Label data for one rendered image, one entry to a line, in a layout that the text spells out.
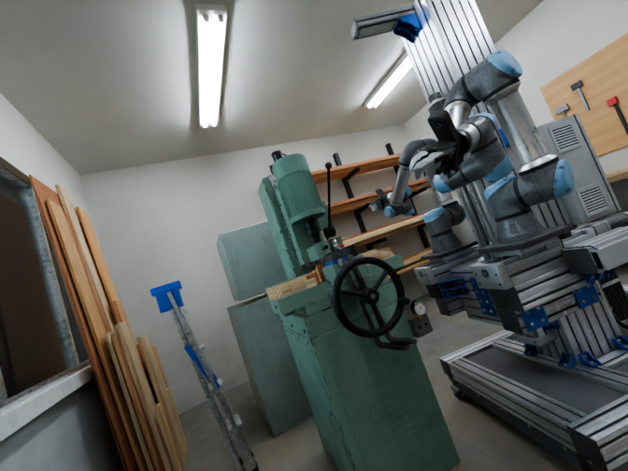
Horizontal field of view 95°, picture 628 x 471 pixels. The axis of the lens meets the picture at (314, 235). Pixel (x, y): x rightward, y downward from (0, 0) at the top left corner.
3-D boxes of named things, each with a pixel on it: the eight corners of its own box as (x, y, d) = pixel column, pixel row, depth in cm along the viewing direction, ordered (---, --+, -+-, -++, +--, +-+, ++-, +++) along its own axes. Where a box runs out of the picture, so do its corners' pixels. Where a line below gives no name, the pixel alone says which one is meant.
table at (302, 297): (286, 318, 102) (280, 301, 103) (272, 312, 131) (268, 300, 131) (418, 264, 123) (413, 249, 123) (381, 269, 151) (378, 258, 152)
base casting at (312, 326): (309, 340, 112) (302, 318, 113) (282, 325, 166) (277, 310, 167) (401, 299, 128) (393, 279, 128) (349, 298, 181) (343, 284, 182)
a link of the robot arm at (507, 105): (534, 202, 109) (470, 74, 110) (584, 186, 97) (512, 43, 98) (523, 211, 103) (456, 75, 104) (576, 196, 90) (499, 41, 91)
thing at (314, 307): (307, 316, 114) (304, 306, 114) (295, 313, 134) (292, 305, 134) (389, 281, 128) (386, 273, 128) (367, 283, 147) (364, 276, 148)
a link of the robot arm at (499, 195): (501, 215, 119) (489, 185, 120) (538, 204, 108) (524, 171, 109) (488, 221, 112) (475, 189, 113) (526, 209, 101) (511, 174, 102)
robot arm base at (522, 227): (521, 234, 118) (511, 211, 119) (556, 228, 103) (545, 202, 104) (490, 246, 116) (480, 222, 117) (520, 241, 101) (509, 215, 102)
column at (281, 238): (305, 305, 149) (261, 178, 156) (294, 304, 170) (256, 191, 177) (342, 290, 157) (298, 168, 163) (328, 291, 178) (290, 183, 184)
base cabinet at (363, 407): (373, 529, 106) (309, 341, 112) (322, 449, 160) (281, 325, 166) (462, 462, 121) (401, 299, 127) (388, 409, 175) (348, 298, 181)
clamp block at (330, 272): (339, 287, 110) (331, 264, 111) (327, 288, 123) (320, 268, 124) (371, 274, 115) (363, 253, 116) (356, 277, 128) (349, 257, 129)
